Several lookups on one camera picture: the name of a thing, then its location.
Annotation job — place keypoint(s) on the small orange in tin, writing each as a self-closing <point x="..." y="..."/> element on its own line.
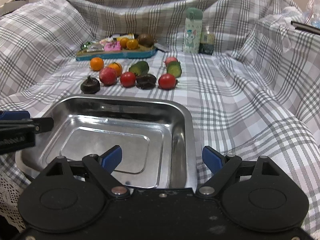
<point x="132" y="44"/>
<point x="123" y="43"/>

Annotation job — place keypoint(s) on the pink snack packet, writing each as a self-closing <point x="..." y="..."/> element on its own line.
<point x="112" y="46"/>

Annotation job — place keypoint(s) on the small green jar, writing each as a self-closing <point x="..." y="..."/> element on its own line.
<point x="207" y="43"/>

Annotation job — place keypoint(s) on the black device on armrest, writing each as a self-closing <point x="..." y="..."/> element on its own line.
<point x="305" y="27"/>

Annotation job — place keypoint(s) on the silver foil wrapper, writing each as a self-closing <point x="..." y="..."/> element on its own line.
<point x="161" y="47"/>

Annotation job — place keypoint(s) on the red cherry tomato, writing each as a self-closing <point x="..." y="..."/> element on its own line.
<point x="128" y="79"/>
<point x="167" y="82"/>

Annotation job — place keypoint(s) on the grey plaid sofa cover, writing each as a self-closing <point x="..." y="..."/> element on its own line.
<point x="257" y="94"/>

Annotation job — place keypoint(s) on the green foil candy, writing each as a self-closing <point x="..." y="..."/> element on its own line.
<point x="85" y="45"/>

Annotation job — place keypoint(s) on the brown kiwi fruit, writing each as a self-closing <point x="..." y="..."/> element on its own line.
<point x="146" y="40"/>

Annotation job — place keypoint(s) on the orange tangerine with stem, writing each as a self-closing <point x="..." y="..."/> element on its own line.
<point x="117" y="67"/>

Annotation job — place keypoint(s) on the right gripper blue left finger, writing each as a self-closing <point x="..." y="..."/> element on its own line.
<point x="100" y="167"/>

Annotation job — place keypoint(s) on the large red radish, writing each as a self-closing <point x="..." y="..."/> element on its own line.
<point x="108" y="76"/>

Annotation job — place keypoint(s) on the blue gold snack tin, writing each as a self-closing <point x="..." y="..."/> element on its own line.
<point x="141" y="53"/>

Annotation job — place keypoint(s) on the stainless steel tray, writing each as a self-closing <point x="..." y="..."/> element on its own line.
<point x="156" y="138"/>

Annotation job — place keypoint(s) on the white green cartoon bottle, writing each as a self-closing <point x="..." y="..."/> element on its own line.
<point x="192" y="30"/>

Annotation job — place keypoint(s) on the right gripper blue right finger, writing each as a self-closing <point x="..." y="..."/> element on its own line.
<point x="223" y="168"/>

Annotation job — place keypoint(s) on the small pink radish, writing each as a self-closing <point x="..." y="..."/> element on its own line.
<point x="169" y="60"/>

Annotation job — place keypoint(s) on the cucumber piece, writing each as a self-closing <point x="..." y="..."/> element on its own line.
<point x="174" y="68"/>
<point x="139" y="68"/>

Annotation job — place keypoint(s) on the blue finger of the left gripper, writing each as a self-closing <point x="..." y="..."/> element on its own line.
<point x="42" y="125"/>

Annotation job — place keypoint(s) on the dark water chestnut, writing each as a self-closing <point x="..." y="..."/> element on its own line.
<point x="90" y="86"/>
<point x="147" y="81"/>

